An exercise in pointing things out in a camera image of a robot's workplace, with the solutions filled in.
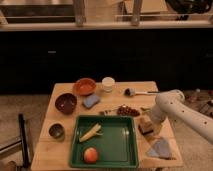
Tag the white cup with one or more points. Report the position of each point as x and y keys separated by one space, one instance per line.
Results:
x=108 y=83

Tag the orange bowl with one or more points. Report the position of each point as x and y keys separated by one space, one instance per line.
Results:
x=84 y=86

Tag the folded blue cloth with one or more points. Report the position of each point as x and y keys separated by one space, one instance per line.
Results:
x=160 y=149

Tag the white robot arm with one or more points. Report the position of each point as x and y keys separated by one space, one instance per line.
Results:
x=171 y=103

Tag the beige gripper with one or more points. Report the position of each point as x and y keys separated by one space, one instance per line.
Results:
x=156 y=127

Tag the green pepper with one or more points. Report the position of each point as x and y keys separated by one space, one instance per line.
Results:
x=145 y=109

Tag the green plastic tray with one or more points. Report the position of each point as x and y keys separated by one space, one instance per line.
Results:
x=115 y=143

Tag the blue sponge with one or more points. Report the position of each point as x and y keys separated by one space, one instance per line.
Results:
x=91 y=100

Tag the yellow banana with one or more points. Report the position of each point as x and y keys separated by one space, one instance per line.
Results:
x=94 y=131

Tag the black metal stand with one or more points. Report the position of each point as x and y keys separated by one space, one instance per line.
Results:
x=24 y=146

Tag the white handled brush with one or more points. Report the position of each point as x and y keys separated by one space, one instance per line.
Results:
x=131 y=92

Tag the brown block eraser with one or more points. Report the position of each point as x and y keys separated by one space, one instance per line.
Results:
x=145 y=126

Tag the wooden table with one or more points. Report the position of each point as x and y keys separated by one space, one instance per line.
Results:
x=51 y=155

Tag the dark red bowl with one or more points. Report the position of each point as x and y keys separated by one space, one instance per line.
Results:
x=66 y=103

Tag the bunch of dark grapes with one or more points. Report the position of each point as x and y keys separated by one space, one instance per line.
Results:
x=123 y=110

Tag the red apple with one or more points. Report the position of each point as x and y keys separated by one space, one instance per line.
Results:
x=90 y=155

